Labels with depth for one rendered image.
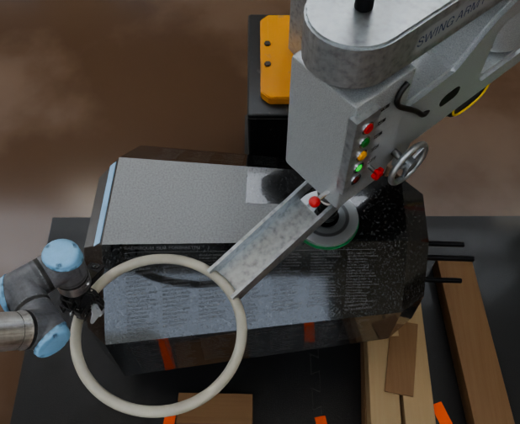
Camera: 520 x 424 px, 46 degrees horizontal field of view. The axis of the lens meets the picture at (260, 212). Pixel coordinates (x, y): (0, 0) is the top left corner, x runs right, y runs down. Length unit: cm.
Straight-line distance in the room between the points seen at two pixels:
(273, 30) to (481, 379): 171
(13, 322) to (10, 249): 177
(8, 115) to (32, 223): 75
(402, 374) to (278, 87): 124
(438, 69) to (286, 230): 63
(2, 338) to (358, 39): 96
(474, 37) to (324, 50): 54
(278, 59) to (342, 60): 133
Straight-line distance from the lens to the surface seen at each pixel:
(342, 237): 197
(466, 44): 172
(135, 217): 206
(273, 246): 183
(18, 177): 341
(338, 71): 131
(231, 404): 254
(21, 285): 155
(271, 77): 253
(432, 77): 167
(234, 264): 183
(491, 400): 273
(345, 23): 131
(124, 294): 207
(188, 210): 205
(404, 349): 255
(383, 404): 248
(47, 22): 418
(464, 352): 276
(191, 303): 205
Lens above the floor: 259
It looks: 58 degrees down
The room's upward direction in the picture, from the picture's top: straight up
